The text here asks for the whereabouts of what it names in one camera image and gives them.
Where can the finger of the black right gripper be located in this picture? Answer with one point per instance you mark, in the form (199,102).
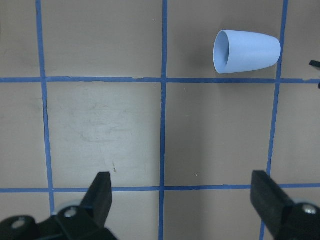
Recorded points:
(314,63)

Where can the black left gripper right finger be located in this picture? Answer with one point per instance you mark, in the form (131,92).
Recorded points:
(270,202)

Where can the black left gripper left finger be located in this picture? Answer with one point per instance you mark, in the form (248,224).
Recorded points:
(98,199)

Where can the light blue cup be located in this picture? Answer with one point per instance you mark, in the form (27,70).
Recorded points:
(243,51)

